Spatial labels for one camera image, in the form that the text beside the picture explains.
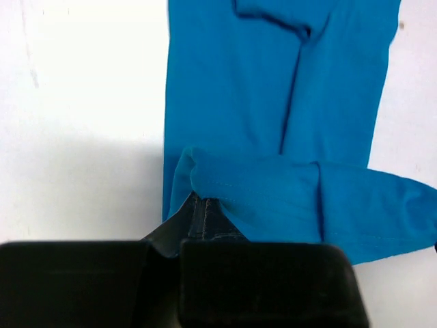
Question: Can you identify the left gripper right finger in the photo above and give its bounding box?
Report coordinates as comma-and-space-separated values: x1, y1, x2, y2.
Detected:
179, 199, 370, 327

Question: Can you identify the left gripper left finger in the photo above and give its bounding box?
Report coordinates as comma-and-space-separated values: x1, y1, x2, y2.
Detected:
1, 194, 199, 327

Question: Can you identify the blue t-shirt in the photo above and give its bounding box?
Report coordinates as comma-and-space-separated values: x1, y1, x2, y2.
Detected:
163, 1, 436, 264

